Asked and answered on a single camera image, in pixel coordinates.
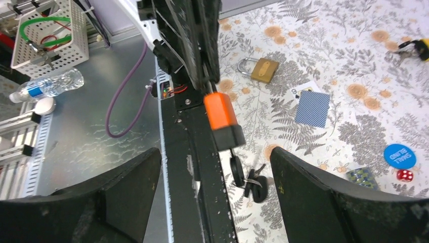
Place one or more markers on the black headed key bunch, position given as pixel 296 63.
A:
pixel 256 185

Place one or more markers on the floral tablecloth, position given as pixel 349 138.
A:
pixel 348 49

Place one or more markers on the red die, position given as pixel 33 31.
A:
pixel 404 175

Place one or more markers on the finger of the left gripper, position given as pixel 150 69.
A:
pixel 177 26
pixel 209 15

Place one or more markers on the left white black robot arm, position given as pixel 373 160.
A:
pixel 143 17

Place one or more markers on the yellow padlock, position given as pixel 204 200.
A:
pixel 413 49

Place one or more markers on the patterned poker chip roll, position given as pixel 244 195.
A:
pixel 363 177

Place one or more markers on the white plastic basket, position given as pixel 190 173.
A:
pixel 47 44

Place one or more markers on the blue round poker chip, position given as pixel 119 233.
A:
pixel 399 156

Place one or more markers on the blue playing card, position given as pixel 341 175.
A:
pixel 312 104

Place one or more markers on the plastic water bottle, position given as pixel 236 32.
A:
pixel 49 86

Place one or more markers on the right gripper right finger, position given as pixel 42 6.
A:
pixel 318 206

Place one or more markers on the brass padlock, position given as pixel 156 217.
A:
pixel 263 71

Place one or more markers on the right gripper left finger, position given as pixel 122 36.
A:
pixel 111 207

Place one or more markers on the orange padlock with key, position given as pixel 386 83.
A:
pixel 227 132

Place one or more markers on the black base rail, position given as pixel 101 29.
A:
pixel 198 207

